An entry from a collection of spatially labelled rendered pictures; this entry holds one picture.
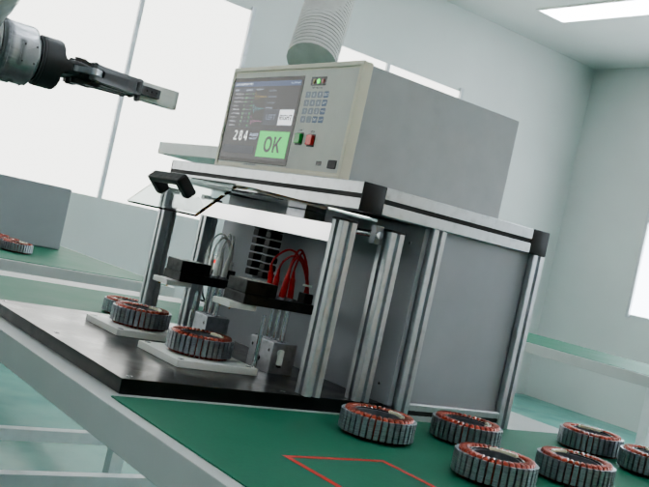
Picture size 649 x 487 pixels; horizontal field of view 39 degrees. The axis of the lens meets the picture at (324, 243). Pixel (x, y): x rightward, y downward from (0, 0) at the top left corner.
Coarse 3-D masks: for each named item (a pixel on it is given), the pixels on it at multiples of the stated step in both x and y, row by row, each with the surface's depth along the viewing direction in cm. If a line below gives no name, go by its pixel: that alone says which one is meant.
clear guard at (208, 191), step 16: (144, 192) 148; (176, 192) 141; (208, 192) 135; (224, 192) 132; (240, 192) 150; (256, 192) 137; (160, 208) 139; (176, 208) 135; (192, 208) 132; (208, 208) 131; (304, 208) 157; (320, 208) 143
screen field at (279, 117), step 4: (268, 112) 174; (272, 112) 173; (276, 112) 172; (280, 112) 171; (284, 112) 170; (288, 112) 169; (292, 112) 167; (264, 116) 175; (268, 116) 174; (272, 116) 173; (276, 116) 172; (280, 116) 170; (284, 116) 169; (288, 116) 168; (292, 116) 167; (264, 120) 175; (268, 120) 174; (272, 120) 172; (276, 120) 171; (280, 120) 170; (284, 120) 169; (288, 120) 168; (292, 120) 167; (264, 124) 175; (268, 124) 173; (272, 124) 172; (276, 124) 171; (280, 124) 170; (284, 124) 169; (288, 124) 168
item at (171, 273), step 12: (168, 264) 178; (180, 264) 174; (192, 264) 174; (204, 264) 176; (156, 276) 176; (168, 276) 176; (180, 276) 173; (192, 276) 174; (204, 276) 176; (216, 288) 181; (216, 312) 179
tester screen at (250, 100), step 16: (288, 80) 171; (240, 96) 184; (256, 96) 179; (272, 96) 174; (288, 96) 170; (240, 112) 183; (256, 112) 178; (240, 128) 182; (256, 128) 177; (272, 128) 172; (288, 128) 168; (240, 144) 180; (256, 144) 176; (272, 160) 170
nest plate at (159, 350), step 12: (144, 348) 153; (156, 348) 150; (168, 360) 145; (180, 360) 143; (192, 360) 145; (204, 360) 148; (216, 360) 151; (228, 360) 154; (228, 372) 149; (240, 372) 150; (252, 372) 151
